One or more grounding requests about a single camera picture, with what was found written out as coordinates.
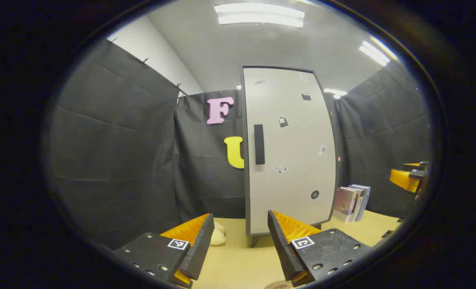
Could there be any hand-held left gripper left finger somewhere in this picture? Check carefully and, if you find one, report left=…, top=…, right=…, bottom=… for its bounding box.
left=113, top=213, right=215, bottom=289

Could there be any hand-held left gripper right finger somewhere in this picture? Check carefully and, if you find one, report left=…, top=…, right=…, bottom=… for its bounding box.
left=267, top=210, right=375, bottom=287

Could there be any dark grey cabinet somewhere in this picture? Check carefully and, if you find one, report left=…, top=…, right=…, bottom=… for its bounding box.
left=240, top=65, right=339, bottom=248

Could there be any black cabinet door handle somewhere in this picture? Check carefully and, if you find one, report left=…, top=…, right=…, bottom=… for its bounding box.
left=254, top=124, right=265, bottom=165

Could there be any cream plush toy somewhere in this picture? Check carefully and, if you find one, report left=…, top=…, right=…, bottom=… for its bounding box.
left=210, top=222, right=227, bottom=245

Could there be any pale blue book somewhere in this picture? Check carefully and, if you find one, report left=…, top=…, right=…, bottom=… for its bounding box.
left=352, top=184, right=371, bottom=221

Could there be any grey and white book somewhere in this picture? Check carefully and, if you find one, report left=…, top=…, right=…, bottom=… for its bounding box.
left=350, top=185, right=365, bottom=222

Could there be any pink and purple book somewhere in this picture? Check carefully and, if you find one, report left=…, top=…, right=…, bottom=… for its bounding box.
left=334, top=187, right=357, bottom=222

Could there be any distant ceiling light panel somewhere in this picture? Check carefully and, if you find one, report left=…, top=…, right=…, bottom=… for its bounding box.
left=324, top=88, right=347, bottom=100

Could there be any long ceiling light panel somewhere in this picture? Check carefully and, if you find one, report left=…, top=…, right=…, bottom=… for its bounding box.
left=359, top=40, right=391, bottom=67

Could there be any black backdrop cloth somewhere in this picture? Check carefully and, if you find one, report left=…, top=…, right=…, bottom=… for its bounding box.
left=47, top=38, right=431, bottom=249

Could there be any large ceiling light panel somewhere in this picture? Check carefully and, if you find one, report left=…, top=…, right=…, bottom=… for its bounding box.
left=215, top=3, right=305, bottom=28

